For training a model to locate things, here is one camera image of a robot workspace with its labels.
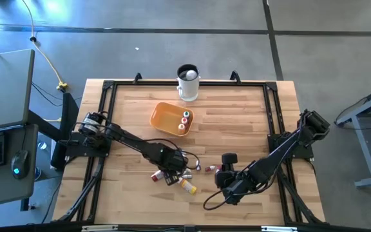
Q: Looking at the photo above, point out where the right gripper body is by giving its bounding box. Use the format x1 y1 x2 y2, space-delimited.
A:
214 151 249 206

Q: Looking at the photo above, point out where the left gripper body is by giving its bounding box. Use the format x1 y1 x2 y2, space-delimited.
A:
153 146 189 177

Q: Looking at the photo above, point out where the yellow plastic basket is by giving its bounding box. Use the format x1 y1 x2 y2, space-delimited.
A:
149 101 195 138

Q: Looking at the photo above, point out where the white cylindrical canister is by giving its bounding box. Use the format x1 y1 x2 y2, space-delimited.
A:
176 63 202 102

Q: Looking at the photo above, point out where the black rectangular box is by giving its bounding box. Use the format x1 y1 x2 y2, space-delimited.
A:
50 140 69 171

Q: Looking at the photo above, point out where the black desk leg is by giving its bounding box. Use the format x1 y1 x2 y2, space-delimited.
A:
27 92 80 142

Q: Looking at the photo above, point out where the black computer mouse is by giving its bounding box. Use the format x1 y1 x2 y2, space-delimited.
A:
10 149 31 180

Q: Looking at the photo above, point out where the grey monitor panel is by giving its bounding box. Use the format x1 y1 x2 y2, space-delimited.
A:
0 48 35 133

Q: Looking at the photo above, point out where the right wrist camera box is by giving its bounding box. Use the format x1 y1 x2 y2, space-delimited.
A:
232 172 248 191

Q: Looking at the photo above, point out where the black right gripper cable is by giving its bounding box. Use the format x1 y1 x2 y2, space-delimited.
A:
202 189 238 211

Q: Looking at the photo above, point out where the silver bracket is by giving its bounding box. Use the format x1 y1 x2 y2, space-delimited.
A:
81 225 119 232
261 226 298 232

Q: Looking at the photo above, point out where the black aluminium table frame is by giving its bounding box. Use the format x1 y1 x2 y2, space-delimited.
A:
52 70 327 226

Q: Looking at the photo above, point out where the grey metal table frame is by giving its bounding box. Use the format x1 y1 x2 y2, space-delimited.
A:
334 80 371 188

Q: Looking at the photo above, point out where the yellow power cable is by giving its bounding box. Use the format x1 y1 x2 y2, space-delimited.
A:
20 0 70 93

